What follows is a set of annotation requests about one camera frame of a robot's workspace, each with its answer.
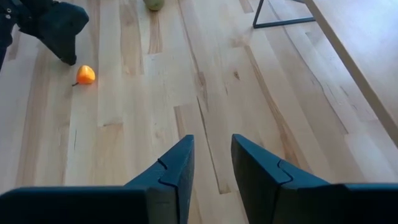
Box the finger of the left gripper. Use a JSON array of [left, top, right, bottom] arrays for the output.
[[39, 1, 90, 66]]

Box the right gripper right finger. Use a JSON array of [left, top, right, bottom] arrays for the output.
[[231, 133, 346, 224]]

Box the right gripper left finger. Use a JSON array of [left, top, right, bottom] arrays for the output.
[[124, 134, 195, 224]]

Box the large orange peach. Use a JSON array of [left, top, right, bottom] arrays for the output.
[[72, 64, 96, 87]]

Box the green mango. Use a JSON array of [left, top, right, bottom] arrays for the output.
[[142, 0, 165, 12]]

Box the wooden shelf with black legs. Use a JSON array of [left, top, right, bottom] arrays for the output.
[[252, 0, 398, 147]]

